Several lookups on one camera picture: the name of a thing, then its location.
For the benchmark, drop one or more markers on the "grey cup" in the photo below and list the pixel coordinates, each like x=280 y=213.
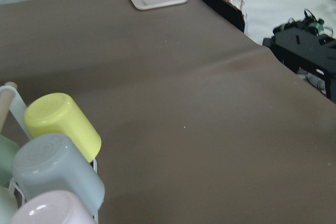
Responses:
x=52 y=162

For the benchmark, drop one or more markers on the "pink cup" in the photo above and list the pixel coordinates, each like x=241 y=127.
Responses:
x=57 y=206

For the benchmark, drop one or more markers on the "black plastic stand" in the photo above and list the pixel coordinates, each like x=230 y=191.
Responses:
x=296 y=48

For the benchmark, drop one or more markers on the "mint green cup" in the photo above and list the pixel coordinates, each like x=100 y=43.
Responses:
x=8 y=152

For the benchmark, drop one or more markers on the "white wire cup rack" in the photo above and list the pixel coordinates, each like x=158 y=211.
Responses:
x=12 y=101

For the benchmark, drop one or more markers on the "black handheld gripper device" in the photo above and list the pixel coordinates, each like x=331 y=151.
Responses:
x=309 y=24

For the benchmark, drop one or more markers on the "yellow cup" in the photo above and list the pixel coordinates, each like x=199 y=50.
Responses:
x=59 y=113

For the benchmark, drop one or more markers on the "white cup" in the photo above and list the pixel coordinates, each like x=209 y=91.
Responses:
x=8 y=205

